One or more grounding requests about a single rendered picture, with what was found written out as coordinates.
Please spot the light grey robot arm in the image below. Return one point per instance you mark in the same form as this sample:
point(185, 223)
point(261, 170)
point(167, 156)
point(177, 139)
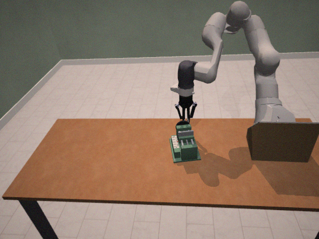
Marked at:
point(267, 104)

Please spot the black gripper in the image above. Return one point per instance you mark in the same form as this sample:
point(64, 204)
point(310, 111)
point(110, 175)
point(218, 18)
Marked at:
point(186, 102)

